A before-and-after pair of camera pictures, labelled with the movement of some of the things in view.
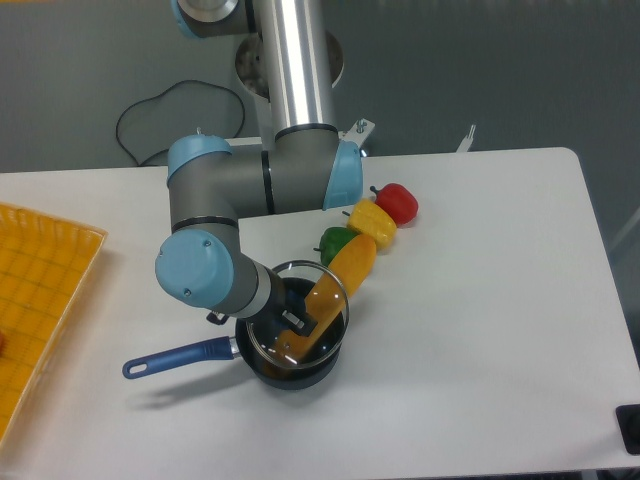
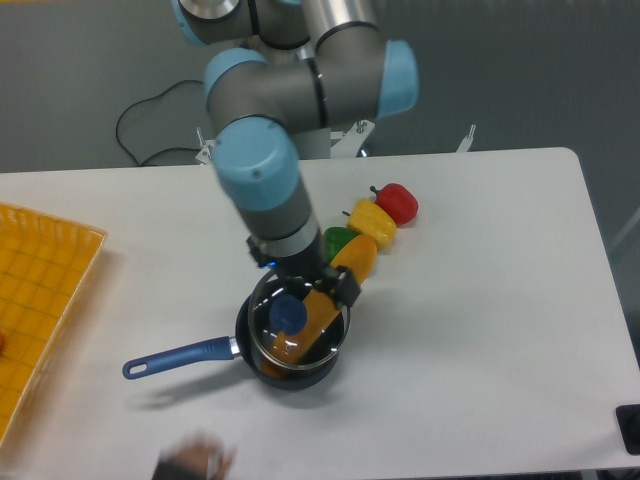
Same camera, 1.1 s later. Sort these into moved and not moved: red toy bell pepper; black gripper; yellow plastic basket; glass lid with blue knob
Moved: black gripper
Not moved: yellow plastic basket; glass lid with blue knob; red toy bell pepper
